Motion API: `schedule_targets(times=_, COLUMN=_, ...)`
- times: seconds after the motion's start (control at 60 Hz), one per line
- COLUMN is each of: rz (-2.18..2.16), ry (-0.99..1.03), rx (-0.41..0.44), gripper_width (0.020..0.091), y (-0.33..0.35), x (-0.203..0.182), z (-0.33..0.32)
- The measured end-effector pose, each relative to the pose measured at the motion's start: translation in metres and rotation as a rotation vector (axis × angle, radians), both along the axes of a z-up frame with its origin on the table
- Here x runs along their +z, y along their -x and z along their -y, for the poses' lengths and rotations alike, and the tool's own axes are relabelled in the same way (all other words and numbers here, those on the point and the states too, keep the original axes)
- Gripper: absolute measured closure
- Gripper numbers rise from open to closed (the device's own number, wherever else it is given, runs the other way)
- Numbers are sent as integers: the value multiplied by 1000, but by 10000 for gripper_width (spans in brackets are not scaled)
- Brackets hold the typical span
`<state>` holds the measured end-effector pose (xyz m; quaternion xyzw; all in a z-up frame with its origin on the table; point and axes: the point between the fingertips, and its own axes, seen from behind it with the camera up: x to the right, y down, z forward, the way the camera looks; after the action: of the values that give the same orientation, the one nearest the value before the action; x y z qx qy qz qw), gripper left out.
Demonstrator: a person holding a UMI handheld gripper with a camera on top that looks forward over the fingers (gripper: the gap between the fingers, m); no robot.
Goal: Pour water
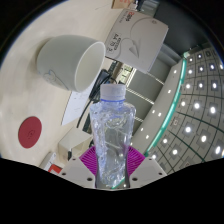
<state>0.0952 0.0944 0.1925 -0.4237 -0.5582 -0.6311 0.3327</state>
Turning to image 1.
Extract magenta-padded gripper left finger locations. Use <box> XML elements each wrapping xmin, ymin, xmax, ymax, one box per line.
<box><xmin>59</xmin><ymin>146</ymin><xmax>99</xmax><ymax>189</ymax></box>

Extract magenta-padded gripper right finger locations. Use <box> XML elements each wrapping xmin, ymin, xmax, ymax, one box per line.
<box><xmin>125</xmin><ymin>146</ymin><xmax>168</xmax><ymax>188</ymax></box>

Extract clear plastic water bottle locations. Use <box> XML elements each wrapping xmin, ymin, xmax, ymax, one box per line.
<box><xmin>88</xmin><ymin>83</ymin><xmax>137</xmax><ymax>188</ymax></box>

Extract small white divided box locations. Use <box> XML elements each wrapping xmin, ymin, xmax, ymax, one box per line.
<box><xmin>58</xmin><ymin>128</ymin><xmax>94</xmax><ymax>162</ymax></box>

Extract flat round red coaster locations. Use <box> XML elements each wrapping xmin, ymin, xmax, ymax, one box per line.
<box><xmin>17</xmin><ymin>115</ymin><xmax>43</xmax><ymax>149</ymax></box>

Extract white paper sheet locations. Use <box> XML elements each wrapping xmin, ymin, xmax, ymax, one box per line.
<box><xmin>61</xmin><ymin>79</ymin><xmax>101</xmax><ymax>127</ymax></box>

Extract ceiling lights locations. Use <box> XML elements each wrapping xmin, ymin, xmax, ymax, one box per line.
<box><xmin>133</xmin><ymin>43</ymin><xmax>224</xmax><ymax>174</ymax></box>

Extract white ceramic cup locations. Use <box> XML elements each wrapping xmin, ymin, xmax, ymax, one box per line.
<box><xmin>35</xmin><ymin>34</ymin><xmax>107</xmax><ymax>93</ymax></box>

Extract white printed paper box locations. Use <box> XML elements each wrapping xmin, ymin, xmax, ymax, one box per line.
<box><xmin>104</xmin><ymin>8</ymin><xmax>170</xmax><ymax>74</ymax></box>

